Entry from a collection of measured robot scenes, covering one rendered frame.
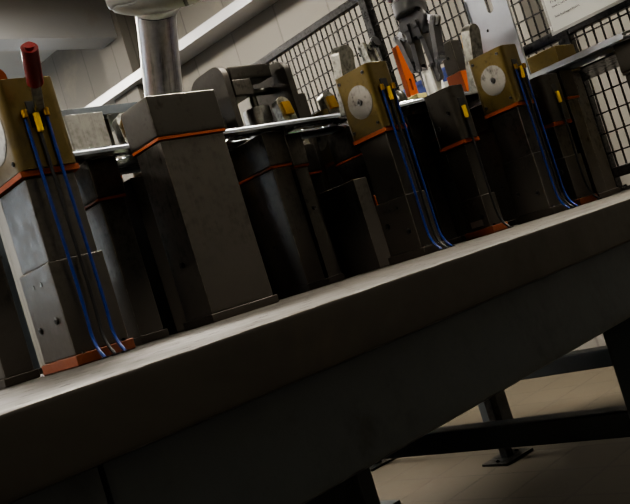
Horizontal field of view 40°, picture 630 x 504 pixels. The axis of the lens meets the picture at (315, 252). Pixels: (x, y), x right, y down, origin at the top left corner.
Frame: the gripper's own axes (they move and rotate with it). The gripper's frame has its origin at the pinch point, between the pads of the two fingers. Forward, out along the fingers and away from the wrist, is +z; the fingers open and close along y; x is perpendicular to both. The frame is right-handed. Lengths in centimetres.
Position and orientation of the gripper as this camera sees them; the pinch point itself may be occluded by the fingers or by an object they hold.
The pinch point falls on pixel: (434, 83)
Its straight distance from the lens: 200.4
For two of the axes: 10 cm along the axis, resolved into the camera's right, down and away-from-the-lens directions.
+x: 7.3, -2.1, 6.5
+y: 6.2, -2.1, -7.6
